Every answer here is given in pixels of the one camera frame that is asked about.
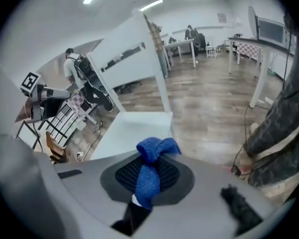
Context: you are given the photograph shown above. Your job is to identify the checkered beige cloth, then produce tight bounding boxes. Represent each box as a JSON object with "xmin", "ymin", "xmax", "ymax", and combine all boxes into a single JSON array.
[{"xmin": 147, "ymin": 20, "xmax": 165, "ymax": 52}]

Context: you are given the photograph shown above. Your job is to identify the white chair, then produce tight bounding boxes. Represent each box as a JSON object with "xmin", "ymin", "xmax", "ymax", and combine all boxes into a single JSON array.
[{"xmin": 86, "ymin": 7, "xmax": 176, "ymax": 161}]

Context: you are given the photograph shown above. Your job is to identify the blue cloth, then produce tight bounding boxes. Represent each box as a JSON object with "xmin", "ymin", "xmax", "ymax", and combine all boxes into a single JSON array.
[{"xmin": 131, "ymin": 137, "xmax": 182, "ymax": 211}]

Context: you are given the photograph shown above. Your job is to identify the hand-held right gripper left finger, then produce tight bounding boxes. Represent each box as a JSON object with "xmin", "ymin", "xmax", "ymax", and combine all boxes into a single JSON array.
[{"xmin": 0, "ymin": 132, "xmax": 130, "ymax": 239}]

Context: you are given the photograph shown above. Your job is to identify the checkered red white cloth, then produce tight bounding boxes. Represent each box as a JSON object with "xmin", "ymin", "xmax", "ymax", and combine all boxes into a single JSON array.
[{"xmin": 236, "ymin": 42, "xmax": 264, "ymax": 62}]

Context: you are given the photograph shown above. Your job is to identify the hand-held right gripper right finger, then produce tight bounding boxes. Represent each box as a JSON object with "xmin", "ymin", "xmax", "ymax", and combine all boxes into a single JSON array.
[{"xmin": 53, "ymin": 151, "xmax": 277, "ymax": 239}]

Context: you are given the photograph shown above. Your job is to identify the black office chair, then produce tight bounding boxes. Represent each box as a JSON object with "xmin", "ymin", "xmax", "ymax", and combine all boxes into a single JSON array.
[{"xmin": 197, "ymin": 33, "xmax": 207, "ymax": 51}]

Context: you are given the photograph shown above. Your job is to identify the black-topped white table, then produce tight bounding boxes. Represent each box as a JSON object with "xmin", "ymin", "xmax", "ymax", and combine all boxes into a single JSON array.
[{"xmin": 227, "ymin": 35, "xmax": 298, "ymax": 109}]

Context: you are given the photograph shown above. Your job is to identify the white round panel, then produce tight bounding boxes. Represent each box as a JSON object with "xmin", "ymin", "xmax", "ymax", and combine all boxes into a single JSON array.
[{"xmin": 247, "ymin": 5, "xmax": 260, "ymax": 40}]

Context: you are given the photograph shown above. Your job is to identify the black metal frame rack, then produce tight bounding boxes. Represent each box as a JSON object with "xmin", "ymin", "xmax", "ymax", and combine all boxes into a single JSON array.
[{"xmin": 38, "ymin": 103, "xmax": 78, "ymax": 148}]

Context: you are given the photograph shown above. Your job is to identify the silver microwave oven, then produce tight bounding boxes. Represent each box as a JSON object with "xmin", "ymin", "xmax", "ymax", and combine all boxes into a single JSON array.
[{"xmin": 256, "ymin": 17, "xmax": 289, "ymax": 45}]

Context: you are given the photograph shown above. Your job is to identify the person's patterned dark trousers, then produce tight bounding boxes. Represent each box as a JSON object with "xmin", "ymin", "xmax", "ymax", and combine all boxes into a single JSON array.
[{"xmin": 245, "ymin": 56, "xmax": 299, "ymax": 191}]

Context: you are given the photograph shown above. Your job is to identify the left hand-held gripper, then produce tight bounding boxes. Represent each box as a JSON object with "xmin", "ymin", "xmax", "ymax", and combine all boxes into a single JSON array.
[{"xmin": 19, "ymin": 71, "xmax": 71, "ymax": 122}]

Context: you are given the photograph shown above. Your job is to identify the wooden chair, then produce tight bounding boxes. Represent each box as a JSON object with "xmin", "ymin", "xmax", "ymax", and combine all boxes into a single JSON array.
[{"xmin": 44, "ymin": 131, "xmax": 67, "ymax": 164}]

